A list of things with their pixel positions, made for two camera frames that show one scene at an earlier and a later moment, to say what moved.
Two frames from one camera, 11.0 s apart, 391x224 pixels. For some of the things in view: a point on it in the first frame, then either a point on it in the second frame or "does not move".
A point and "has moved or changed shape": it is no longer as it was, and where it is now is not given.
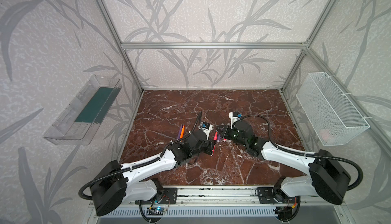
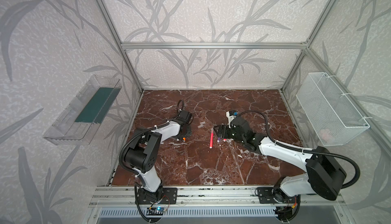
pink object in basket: x=324 y=133 does not move
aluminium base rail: x=203 y=196 does not move
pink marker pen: x=215 y=138 has moved or changed shape
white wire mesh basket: x=334 y=118 does not move
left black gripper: x=207 y=144 to x=186 y=129
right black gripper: x=226 y=134 does not move
